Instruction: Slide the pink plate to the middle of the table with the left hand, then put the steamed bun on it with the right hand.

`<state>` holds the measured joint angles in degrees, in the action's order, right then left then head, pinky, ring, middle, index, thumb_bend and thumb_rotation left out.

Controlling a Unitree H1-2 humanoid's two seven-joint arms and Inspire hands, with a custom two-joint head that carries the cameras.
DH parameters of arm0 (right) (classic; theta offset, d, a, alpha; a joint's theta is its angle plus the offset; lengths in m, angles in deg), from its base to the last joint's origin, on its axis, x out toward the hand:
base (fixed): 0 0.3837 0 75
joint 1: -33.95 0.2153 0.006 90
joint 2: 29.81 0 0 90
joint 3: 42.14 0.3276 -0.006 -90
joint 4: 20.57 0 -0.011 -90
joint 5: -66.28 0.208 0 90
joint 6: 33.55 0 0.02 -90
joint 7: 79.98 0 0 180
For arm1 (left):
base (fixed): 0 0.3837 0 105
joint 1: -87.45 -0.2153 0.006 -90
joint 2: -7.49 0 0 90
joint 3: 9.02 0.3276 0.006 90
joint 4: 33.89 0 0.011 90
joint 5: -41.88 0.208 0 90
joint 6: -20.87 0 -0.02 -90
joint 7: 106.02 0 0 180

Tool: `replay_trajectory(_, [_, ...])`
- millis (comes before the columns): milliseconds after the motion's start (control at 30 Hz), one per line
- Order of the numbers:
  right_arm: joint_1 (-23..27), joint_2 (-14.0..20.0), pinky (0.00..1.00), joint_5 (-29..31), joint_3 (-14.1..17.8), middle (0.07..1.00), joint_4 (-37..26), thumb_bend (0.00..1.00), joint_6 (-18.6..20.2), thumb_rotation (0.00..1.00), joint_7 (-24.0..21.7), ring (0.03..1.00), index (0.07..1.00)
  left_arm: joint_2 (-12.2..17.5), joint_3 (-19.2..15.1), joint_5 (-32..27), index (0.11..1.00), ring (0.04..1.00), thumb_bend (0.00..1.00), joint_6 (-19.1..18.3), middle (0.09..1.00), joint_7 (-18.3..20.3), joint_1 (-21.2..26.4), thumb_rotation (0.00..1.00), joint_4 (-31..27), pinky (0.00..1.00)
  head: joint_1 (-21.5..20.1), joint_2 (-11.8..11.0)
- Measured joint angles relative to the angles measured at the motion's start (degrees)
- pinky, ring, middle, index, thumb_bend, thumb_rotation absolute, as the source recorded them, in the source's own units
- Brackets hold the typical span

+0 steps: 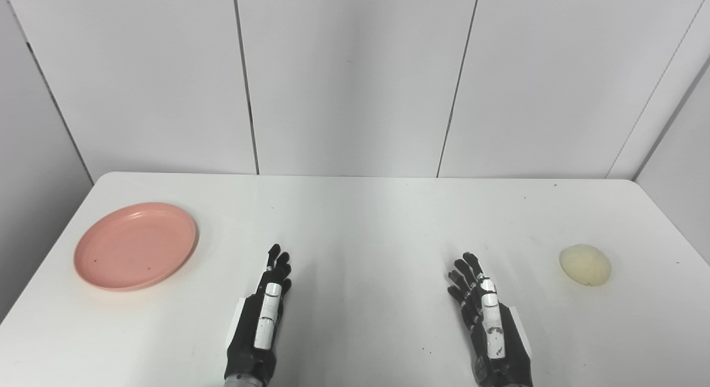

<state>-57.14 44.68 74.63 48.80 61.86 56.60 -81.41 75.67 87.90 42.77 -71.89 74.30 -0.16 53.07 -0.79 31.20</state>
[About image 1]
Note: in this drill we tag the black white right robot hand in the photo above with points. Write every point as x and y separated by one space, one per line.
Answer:
507 342

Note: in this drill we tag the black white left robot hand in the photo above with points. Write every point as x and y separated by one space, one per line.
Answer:
249 331

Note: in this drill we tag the cream steamed bun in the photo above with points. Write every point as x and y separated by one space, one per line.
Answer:
585 265

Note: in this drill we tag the pink round plate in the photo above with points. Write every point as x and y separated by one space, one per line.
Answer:
133 245

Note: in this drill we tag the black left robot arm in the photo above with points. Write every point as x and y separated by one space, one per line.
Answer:
241 383

